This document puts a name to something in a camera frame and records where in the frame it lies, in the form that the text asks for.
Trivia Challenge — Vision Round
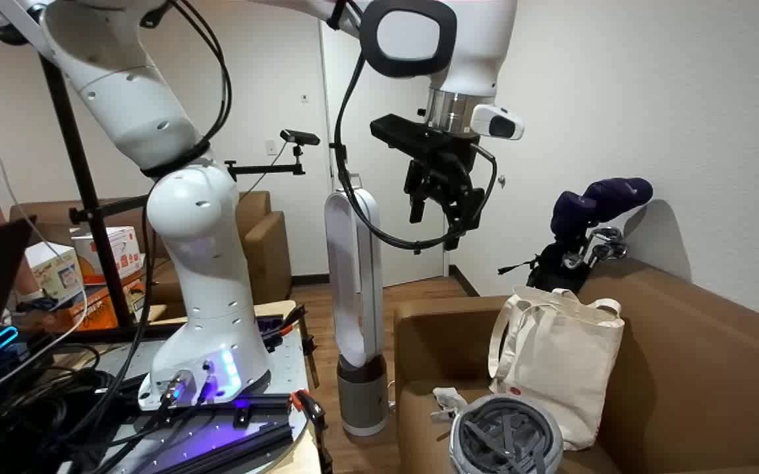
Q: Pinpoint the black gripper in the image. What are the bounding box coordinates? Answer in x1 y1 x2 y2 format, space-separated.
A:
398 135 493 254

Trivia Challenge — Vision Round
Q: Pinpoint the white door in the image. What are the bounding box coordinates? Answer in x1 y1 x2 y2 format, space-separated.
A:
318 0 454 290

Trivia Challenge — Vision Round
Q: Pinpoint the black golf bag with clubs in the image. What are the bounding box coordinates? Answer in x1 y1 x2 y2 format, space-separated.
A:
496 221 633 294

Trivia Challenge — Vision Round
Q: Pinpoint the white orange printed box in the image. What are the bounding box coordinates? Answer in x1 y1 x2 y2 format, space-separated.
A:
68 223 148 290

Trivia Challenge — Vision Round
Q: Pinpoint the orange flat box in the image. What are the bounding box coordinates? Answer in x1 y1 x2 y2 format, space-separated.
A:
68 277 156 335

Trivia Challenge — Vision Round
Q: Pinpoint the white bladeless tower fan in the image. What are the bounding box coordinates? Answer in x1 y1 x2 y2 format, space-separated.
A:
322 185 392 439

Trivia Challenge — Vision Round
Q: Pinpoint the purple golf club headcover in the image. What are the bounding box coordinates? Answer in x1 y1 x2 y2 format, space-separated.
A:
550 177 657 246

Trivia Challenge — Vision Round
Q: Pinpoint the black tripod pole stand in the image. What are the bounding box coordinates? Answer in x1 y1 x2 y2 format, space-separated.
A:
36 53 149 343

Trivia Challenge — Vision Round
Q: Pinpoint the black cable bundle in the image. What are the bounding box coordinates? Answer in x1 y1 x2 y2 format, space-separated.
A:
0 339 156 474

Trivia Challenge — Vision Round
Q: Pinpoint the black controller with purple light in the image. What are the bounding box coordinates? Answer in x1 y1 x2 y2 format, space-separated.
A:
101 392 313 474

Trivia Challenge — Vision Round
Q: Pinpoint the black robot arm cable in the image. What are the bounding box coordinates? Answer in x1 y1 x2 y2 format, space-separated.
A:
136 0 501 255

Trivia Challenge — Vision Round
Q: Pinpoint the white frame on stand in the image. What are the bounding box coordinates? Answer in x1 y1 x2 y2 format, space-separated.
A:
0 0 52 47

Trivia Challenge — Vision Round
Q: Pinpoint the small white cardboard box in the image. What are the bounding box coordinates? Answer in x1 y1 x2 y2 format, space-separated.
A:
22 239 89 311

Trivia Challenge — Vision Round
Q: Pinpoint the black red table clamp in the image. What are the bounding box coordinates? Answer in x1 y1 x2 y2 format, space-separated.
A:
289 390 334 474

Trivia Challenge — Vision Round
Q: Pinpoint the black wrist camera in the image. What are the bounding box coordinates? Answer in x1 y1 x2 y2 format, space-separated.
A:
368 110 441 153

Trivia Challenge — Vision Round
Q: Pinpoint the black camera on articulated mount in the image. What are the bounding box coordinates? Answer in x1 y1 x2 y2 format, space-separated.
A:
223 126 323 185

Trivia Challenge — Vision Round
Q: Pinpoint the cream canvas tote bag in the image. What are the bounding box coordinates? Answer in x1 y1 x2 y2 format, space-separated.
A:
484 285 628 454

